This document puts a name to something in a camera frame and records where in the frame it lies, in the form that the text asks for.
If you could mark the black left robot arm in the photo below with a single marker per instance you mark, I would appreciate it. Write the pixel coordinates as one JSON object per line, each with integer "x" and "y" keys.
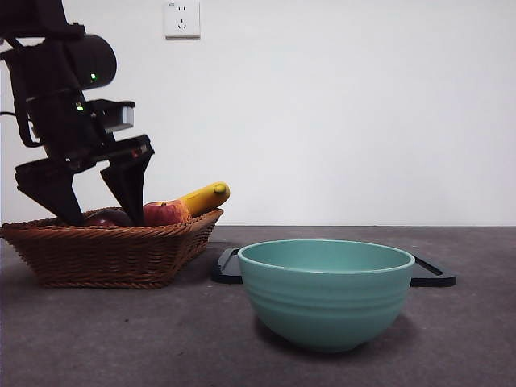
{"x": 60, "y": 52}

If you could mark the red apple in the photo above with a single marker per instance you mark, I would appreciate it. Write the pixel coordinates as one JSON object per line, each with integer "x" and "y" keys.
{"x": 163, "y": 215}

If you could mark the white wall socket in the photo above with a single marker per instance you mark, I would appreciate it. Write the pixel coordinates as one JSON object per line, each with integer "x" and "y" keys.
{"x": 182, "y": 20}

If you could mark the brown wicker basket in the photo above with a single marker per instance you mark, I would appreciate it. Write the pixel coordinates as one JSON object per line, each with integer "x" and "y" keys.
{"x": 101, "y": 258}

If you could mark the teal ribbed bowl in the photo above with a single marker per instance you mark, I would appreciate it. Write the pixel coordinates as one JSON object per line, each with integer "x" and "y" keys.
{"x": 326, "y": 306}

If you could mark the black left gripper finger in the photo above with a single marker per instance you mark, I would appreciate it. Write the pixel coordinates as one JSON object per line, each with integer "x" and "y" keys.
{"x": 56, "y": 189}
{"x": 129, "y": 185}

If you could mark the dark red plum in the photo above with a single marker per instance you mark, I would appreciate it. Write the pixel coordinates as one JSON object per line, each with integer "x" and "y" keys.
{"x": 106, "y": 219}

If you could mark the yellow banana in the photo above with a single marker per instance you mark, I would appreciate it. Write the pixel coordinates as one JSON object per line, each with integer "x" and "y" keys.
{"x": 203, "y": 199}

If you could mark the pale grey camera box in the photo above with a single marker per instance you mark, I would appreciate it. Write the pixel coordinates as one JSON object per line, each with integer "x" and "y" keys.
{"x": 117, "y": 115}

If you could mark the black rectangular tray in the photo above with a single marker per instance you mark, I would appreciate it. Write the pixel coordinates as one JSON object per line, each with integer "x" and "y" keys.
{"x": 227, "y": 272}

